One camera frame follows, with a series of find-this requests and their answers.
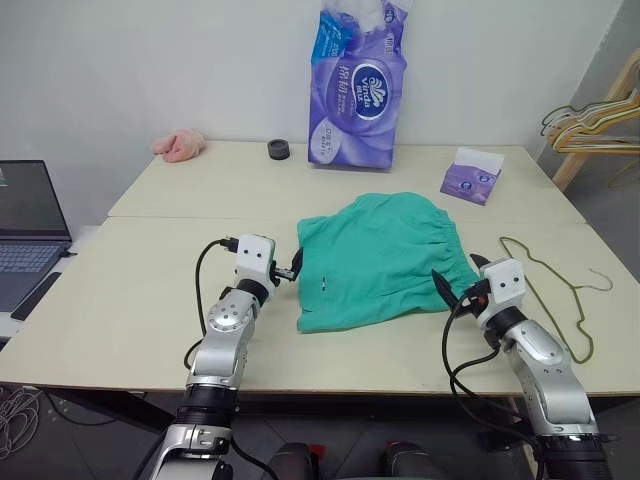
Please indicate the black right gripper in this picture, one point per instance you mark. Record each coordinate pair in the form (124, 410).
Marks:
(472, 302)

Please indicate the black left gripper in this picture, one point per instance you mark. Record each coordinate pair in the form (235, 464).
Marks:
(283, 274)

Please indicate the green shorts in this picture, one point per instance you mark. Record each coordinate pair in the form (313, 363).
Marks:
(380, 260)

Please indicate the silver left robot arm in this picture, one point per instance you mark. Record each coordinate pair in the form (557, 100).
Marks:
(222, 345)

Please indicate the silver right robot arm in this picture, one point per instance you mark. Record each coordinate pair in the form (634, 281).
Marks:
(547, 380)

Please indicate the small purple tissue box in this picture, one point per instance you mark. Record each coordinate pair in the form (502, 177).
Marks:
(470, 182)

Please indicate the black round cap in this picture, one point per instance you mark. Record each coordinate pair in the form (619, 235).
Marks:
(279, 150)

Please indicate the wooden clothes rack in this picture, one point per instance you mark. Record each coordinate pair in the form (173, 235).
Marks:
(575, 167)

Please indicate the pink fluffy cloth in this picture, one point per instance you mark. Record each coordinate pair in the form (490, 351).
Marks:
(179, 146)

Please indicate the large purple tissue pack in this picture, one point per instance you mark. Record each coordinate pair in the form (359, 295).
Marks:
(360, 105)

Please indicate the dark rounded shape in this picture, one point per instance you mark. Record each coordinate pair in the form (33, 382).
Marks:
(412, 460)
(292, 462)

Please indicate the grey laptop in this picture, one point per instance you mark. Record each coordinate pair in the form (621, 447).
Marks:
(30, 215)

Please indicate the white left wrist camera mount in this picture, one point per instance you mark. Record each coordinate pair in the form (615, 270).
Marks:
(255, 255)

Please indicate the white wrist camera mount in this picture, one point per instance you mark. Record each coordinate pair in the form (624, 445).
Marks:
(506, 287)
(255, 255)

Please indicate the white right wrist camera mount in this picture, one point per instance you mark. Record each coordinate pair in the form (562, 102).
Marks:
(506, 287)

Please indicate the black table frame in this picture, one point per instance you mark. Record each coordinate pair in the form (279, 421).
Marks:
(115, 405)

